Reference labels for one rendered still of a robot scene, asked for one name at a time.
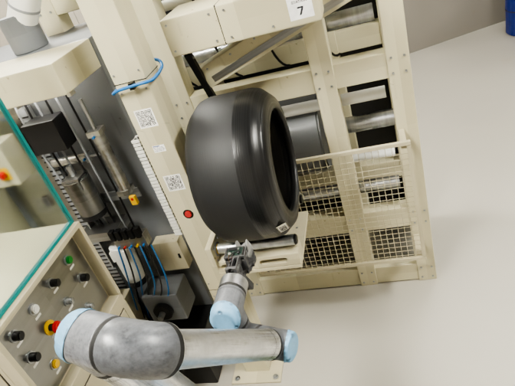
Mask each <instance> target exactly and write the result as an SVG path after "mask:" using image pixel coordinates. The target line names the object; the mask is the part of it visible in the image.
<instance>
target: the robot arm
mask: <svg viewBox="0 0 515 386"><path fill-rule="evenodd" d="M235 246H236V247H230V248H227V249H226V251H225V255H224V260H225V263H226V265H227V267H226V268H225V272H226V274H225V275H224V276H223V277H222V278H221V281H220V283H219V286H218V290H217V293H216V296H215V301H214V303H213V306H212V308H211V312H210V323H211V324H212V327H213V329H179V328H178V326H176V325H175V324H173V323H171V322H158V321H149V320H142V319H131V318H127V317H122V316H116V315H113V314H109V313H105V312H99V311H96V310H94V309H76V310H74V311H73V312H70V313H69V314H68V315H67V316H65V318H64V319H63V320H62V321H61V323H60V325H59V326H58V328H57V331H56V334H55V337H54V349H55V352H56V354H57V356H58V357H59V358H60V359H61V360H63V361H64V362H66V363H68V364H74V365H76V366H78V367H80V368H82V369H83V370H85V371H87V372H89V373H90V374H92V375H93V376H95V377H97V378H99V379H102V380H104V381H105V382H107V383H109V384H111V385H112V386H198V385H196V384H195V383H194V382H192V381H191V380H189V379H188V378H187V377H186V376H185V375H183V374H182V373H181V372H180V371H179V370H182V369H189V368H203V367H210V366H217V365H231V364H238V363H246V362H253V361H275V360H278V361H283V362H284V363H285V362H288V363H290V362H292V361H293V360H294V359H295V357H296V355H297V350H298V336H297V333H296V332H295V331H291V330H289V329H280V328H276V327H272V326H268V325H261V324H257V323H252V322H250V320H249V318H248V316H247V313H246V312H245V310H244V301H245V298H246V295H247V291H248V290H253V289H254V283H253V282H252V281H251V280H250V279H249V278H248V277H247V276H246V274H247V273H250V272H251V271H252V268H253V267H255V263H256V261H257V258H256V256H255V253H254V250H253V248H252V246H251V243H250V242H248V240H247V239H246V241H245V242H244V243H243V244H242V245H240V244H239V242H238V241H235Z"/></svg>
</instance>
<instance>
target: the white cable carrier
mask: <svg viewBox="0 0 515 386"><path fill-rule="evenodd" d="M131 143H132V144H133V147H135V150H136V153H137V155H138V154H139V155H138V157H139V158H140V161H142V162H141V163H142V165H143V168H144V170H145V172H146V174H147V176H148V178H149V180H150V181H151V182H150V183H151V185H152V187H153V188H154V191H155V193H156V196H157V197H158V199H159V200H160V201H159V202H160V203H162V204H161V205H162V208H163V209H164V212H165V213H166V215H167V216H166V217H167V218H168V220H169V223H170V225H171V227H172V229H173V231H174V233H175V235H182V229H181V227H180V226H179V223H178V221H177V219H176V217H175V215H174V213H173V211H172V208H171V206H170V204H169V202H168V199H167V197H166V195H165V193H164V191H163V189H162V186H161V185H160V183H159V179H158V178H157V176H156V173H155V171H154V169H153V167H152V165H151V163H150V160H149V158H148V156H147V154H146V151H145V149H144V148H143V145H142V143H141V141H140V139H139V137H138V135H137V136H135V138H134V139H133V140H132V141H131Z"/></svg>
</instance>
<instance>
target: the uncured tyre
mask: <svg viewBox="0 0 515 386"><path fill-rule="evenodd" d="M185 164H186V171H187V176H188V180H189V187H190V190H191V193H192V197H193V200H194V202H195V206H196V207H197V210H198V212H199V214H200V216H201V218H202V220H203V221H204V223H205V225H206V226H207V227H208V228H209V229H210V230H211V231H212V232H213V233H215V234H216V235H217V236H218V237H220V238H221V239H222V240H224V241H227V242H232V243H235V241H238V242H239V243H240V242H245V241H246V239H247V240H248V241H253V240H263V239H270V238H276V237H280V236H282V235H285V234H286V233H287V232H288V231H289V230H290V229H291V228H292V226H293V225H294V224H295V222H296V220H297V216H298V212H299V202H300V194H299V180H298V173H297V162H296V157H295V152H294V145H293V142H292V138H291V135H290V130H289V127H288V124H287V120H286V117H285V115H284V112H283V110H282V108H281V106H280V104H279V102H278V101H277V99H276V98H275V97H274V96H273V95H271V94H270V93H268V92H267V91H265V90H263V89H261V88H253V87H252V88H247V89H243V90H237V91H234V92H230V93H223V94H220V95H216V96H210V97H209V98H207V99H205V100H203V101H202V102H200V103H199V105H197V107H196V108H195V111H194V113H193V114H192V116H191V117H190V119H189V123H188V125H187V129H186V134H185ZM284 223H286V224H287V225H288V226H289V227H290V228H289V229H287V230H285V231H283V232H282V233H281V232H280V231H279V230H278V229H277V228H276V227H278V226H280V225H282V224H284Z"/></svg>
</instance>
